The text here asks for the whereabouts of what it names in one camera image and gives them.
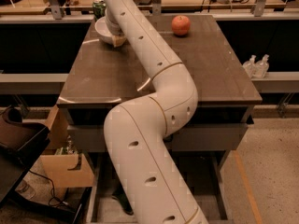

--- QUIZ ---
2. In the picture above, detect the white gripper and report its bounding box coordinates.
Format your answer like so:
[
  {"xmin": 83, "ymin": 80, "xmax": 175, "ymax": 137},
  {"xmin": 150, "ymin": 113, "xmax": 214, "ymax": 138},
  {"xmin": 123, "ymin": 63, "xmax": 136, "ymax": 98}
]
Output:
[{"xmin": 105, "ymin": 8, "xmax": 126, "ymax": 48}]

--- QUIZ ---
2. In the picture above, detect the red apple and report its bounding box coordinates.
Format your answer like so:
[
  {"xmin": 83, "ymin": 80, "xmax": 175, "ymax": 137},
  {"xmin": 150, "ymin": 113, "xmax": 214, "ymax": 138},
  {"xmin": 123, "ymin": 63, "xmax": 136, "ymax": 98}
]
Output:
[{"xmin": 171, "ymin": 15, "xmax": 191, "ymax": 36}]

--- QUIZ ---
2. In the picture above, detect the black cable on floor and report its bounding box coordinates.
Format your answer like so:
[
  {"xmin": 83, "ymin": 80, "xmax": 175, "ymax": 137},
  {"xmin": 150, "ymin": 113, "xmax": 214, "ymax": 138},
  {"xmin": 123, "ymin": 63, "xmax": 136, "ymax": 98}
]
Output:
[{"xmin": 28, "ymin": 169, "xmax": 76, "ymax": 212}]

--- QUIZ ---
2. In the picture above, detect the grey drawer cabinet table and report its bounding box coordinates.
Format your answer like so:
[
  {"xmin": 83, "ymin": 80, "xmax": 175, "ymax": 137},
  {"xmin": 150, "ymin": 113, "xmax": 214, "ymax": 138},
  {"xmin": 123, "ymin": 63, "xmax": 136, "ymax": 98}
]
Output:
[{"xmin": 57, "ymin": 15, "xmax": 262, "ymax": 224}]

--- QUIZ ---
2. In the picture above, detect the black chair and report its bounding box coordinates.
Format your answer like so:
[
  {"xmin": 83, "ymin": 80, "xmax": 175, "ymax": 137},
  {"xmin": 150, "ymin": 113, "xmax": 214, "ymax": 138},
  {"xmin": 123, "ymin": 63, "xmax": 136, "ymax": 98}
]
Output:
[{"xmin": 0, "ymin": 106, "xmax": 81, "ymax": 224}]

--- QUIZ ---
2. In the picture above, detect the white ceramic bowl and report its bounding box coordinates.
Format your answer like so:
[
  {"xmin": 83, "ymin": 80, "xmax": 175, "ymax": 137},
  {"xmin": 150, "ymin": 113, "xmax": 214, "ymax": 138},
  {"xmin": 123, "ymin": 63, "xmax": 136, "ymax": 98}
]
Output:
[{"xmin": 94, "ymin": 17, "xmax": 113, "ymax": 46}]

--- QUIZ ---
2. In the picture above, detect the green sponge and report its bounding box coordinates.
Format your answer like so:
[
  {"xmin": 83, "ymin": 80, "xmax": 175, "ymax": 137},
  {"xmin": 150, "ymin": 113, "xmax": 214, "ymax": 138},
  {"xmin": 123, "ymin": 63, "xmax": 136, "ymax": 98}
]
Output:
[{"xmin": 112, "ymin": 192, "xmax": 134, "ymax": 216}]

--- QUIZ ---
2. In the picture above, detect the cardboard box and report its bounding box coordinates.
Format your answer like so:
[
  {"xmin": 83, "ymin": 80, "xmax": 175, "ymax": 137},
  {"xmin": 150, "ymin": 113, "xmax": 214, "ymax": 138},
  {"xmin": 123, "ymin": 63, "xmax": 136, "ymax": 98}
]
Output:
[{"xmin": 41, "ymin": 105, "xmax": 94, "ymax": 199}]

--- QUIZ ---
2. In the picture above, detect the clear bottle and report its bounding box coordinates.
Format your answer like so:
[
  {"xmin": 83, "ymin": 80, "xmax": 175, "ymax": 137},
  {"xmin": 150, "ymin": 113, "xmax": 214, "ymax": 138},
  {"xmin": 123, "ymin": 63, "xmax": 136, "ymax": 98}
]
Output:
[
  {"xmin": 242, "ymin": 55, "xmax": 256, "ymax": 77},
  {"xmin": 253, "ymin": 54, "xmax": 269, "ymax": 78}
]

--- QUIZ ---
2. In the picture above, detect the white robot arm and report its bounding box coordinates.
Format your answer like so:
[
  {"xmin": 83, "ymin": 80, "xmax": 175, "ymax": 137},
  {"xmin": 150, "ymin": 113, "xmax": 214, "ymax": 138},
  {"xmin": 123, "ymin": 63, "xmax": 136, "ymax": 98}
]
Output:
[{"xmin": 104, "ymin": 0, "xmax": 208, "ymax": 224}]

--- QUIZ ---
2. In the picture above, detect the clear bottle right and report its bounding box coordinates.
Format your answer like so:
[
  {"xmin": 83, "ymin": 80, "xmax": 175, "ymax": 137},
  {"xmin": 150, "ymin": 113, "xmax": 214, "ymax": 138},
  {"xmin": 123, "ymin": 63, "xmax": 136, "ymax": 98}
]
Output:
[{"xmin": 253, "ymin": 54, "xmax": 269, "ymax": 78}]

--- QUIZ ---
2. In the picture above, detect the green soda can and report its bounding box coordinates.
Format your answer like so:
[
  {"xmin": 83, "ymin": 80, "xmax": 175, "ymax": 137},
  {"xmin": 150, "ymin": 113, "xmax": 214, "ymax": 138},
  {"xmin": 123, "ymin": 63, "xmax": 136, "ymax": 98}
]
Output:
[{"xmin": 93, "ymin": 0, "xmax": 106, "ymax": 20}]

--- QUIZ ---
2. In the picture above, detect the clear bottle left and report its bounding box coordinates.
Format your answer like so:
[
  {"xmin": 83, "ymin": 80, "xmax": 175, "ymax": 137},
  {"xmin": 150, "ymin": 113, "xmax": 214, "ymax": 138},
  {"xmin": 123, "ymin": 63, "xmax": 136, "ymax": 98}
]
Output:
[{"xmin": 242, "ymin": 55, "xmax": 256, "ymax": 77}]

